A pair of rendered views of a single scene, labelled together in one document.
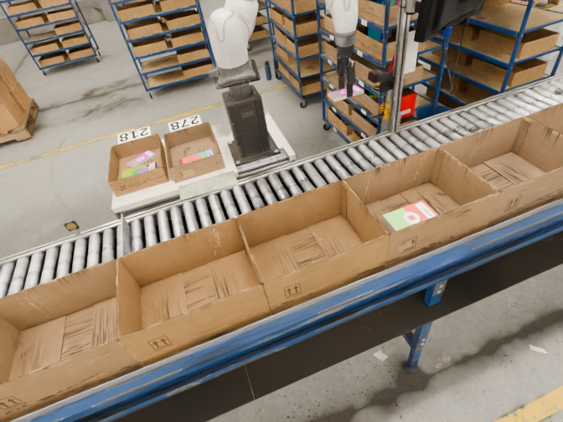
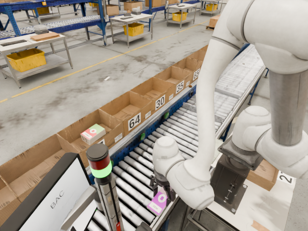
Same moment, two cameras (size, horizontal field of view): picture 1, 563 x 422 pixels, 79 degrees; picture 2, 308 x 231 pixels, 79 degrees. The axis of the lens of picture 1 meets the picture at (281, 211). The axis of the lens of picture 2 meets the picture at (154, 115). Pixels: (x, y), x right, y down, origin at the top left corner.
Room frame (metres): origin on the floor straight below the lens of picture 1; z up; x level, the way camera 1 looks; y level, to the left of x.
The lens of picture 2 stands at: (1.92, -0.79, 2.00)
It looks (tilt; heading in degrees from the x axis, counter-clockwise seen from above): 38 degrees down; 139
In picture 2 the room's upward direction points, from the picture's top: 1 degrees clockwise
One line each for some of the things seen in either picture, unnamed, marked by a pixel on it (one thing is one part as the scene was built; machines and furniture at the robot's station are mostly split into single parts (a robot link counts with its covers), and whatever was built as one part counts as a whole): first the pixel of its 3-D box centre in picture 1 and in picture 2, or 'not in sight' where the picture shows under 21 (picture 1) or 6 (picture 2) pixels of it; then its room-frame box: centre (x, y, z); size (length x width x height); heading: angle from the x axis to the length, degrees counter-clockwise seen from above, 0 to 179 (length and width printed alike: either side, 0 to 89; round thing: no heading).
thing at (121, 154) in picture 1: (138, 163); not in sight; (1.69, 0.74, 0.80); 0.38 x 0.28 x 0.10; 11
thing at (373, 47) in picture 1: (388, 38); not in sight; (2.34, -0.91, 0.99); 0.40 x 0.30 x 0.10; 9
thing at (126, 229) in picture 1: (126, 255); (200, 112); (1.03, 0.69, 0.76); 0.46 x 0.01 x 0.09; 13
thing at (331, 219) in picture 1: (309, 242); (127, 111); (0.73, -0.07, 0.96); 0.39 x 0.29 x 0.17; 103
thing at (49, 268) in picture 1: (45, 290); (213, 101); (0.95, 1.04, 0.72); 0.52 x 0.05 x 0.05; 13
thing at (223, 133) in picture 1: (200, 155); (251, 171); (1.76, 0.41, 0.74); 1.00 x 0.58 x 0.03; 100
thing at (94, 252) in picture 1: (92, 274); (206, 108); (0.99, 0.85, 0.72); 0.52 x 0.05 x 0.05; 13
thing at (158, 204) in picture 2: (345, 93); (161, 199); (1.58, -0.42, 1.04); 0.16 x 0.07 x 0.02; 103
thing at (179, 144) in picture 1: (193, 150); (250, 161); (1.72, 0.43, 0.80); 0.38 x 0.28 x 0.10; 12
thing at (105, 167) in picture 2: not in sight; (100, 161); (1.62, -0.69, 1.62); 0.05 x 0.05 x 0.06
